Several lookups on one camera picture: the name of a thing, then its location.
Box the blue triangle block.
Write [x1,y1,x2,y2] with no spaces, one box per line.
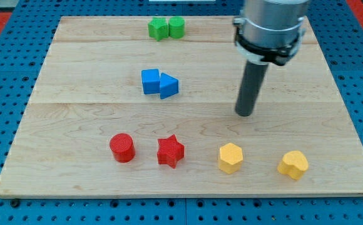
[160,73,179,99]

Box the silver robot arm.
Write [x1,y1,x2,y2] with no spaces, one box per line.
[232,0,310,66]

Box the blue cube block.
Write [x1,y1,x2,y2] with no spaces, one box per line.
[141,69,160,94]

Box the red cylinder block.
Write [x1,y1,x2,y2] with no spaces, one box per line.
[109,133,135,163]

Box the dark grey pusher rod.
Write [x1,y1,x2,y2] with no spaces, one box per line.
[235,61,268,117]

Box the wooden board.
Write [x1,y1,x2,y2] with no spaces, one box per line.
[0,16,363,199]

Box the green cylinder block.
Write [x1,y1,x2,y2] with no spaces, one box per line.
[168,16,185,39]

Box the yellow heart block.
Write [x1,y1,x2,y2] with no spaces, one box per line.
[277,150,309,180]

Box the red star block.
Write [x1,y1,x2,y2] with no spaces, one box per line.
[156,134,185,169]

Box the green star block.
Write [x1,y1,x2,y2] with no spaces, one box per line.
[148,17,169,41]

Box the yellow hexagon block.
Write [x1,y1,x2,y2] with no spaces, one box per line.
[218,142,243,174]

